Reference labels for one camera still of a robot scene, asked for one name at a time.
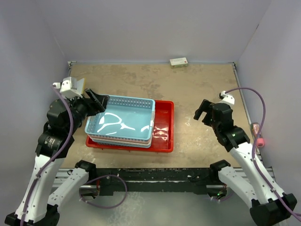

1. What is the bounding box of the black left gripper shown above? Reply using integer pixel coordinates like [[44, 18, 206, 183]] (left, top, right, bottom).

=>
[[67, 88, 109, 133]]

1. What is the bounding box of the light blue perforated basket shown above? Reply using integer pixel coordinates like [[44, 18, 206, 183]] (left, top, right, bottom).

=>
[[85, 95, 156, 142]]

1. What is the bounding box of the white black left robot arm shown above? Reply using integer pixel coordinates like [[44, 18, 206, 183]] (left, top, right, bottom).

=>
[[4, 89, 110, 226]]

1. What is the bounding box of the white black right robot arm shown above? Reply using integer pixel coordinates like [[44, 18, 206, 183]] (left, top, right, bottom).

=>
[[194, 99, 297, 226]]

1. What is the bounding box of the yellow framed whiteboard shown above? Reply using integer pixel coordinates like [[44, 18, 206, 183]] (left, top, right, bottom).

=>
[[77, 78, 86, 95]]

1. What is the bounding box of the pink perforated basket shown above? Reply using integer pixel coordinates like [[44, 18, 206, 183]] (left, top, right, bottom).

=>
[[88, 135, 152, 148]]

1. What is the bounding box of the red plastic tray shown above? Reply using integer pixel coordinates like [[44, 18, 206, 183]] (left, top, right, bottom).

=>
[[86, 100, 174, 153]]

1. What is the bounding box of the small white green box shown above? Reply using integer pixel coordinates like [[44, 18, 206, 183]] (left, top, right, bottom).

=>
[[170, 57, 188, 69]]

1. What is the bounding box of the pink capped bottle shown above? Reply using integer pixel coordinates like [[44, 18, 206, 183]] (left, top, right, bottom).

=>
[[250, 122, 265, 148]]

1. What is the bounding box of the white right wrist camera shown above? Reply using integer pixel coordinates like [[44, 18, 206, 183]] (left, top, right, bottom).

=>
[[219, 91, 235, 106]]

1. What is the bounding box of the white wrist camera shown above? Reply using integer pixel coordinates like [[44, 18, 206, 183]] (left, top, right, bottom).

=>
[[52, 76, 82, 99], [219, 91, 235, 106]]

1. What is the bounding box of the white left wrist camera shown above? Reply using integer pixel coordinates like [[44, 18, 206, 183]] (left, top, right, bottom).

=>
[[52, 76, 82, 99]]

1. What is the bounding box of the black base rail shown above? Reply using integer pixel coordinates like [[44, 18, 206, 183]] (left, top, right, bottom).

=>
[[96, 168, 227, 196]]

